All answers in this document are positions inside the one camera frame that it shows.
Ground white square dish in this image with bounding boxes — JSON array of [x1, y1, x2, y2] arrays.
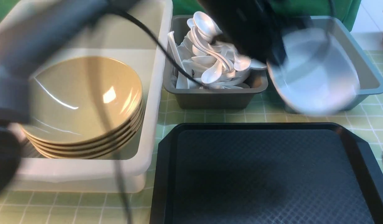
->
[[267, 28, 360, 116]]

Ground stack of tan bowls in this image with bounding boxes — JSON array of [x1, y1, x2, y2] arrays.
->
[[21, 100, 145, 159]]

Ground grey plastic bin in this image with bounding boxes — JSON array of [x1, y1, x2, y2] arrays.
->
[[163, 15, 268, 109]]

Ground teal plastic bin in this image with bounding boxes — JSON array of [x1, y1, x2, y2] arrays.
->
[[285, 16, 383, 113]]

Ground green backdrop cloth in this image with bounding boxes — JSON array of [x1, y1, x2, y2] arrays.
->
[[0, 0, 361, 31]]

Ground black serving tray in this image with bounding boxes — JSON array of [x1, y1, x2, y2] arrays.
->
[[150, 123, 383, 224]]

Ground white plastic tub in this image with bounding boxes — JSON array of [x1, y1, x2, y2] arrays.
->
[[0, 0, 172, 193]]

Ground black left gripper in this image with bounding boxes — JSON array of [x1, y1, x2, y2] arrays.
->
[[199, 0, 287, 66]]

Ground tan noodle bowl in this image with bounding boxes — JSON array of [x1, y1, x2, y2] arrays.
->
[[21, 56, 143, 144]]

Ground pile of white spoons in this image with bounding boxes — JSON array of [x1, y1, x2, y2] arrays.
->
[[168, 11, 267, 89]]

